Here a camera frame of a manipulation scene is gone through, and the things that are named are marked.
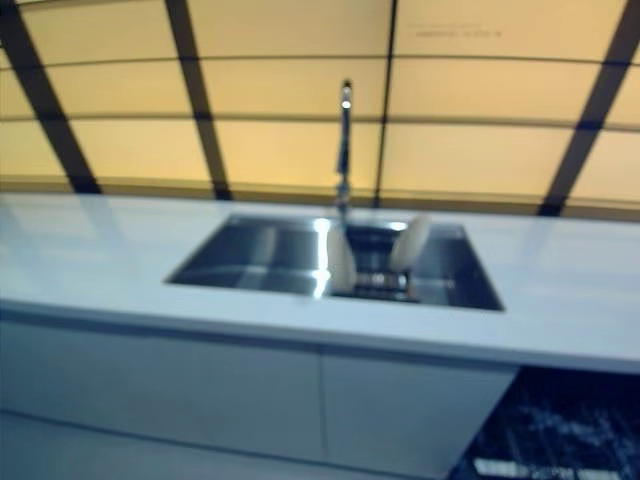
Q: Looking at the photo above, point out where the beige round plate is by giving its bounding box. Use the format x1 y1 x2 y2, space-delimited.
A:
324 230 358 297
388 214 433 274

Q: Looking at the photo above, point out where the black dishwasher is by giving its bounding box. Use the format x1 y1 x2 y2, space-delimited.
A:
451 366 640 480

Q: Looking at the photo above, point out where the black sink dish rack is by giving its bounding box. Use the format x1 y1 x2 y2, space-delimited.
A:
331 221 424 304

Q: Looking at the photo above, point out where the stainless steel sink basin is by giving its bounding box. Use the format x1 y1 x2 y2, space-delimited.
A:
163 213 506 313

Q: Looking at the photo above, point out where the chrome gooseneck kitchen faucet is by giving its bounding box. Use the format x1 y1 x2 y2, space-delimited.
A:
333 78 358 222

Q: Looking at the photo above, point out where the yellow backlit panel window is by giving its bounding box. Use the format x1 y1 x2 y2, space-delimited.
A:
0 0 640 224

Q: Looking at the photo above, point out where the white cabinet door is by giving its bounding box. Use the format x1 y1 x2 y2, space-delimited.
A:
0 318 324 460
319 351 519 480

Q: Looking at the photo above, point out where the black wire dishwasher rack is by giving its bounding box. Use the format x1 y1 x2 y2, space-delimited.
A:
479 372 640 466

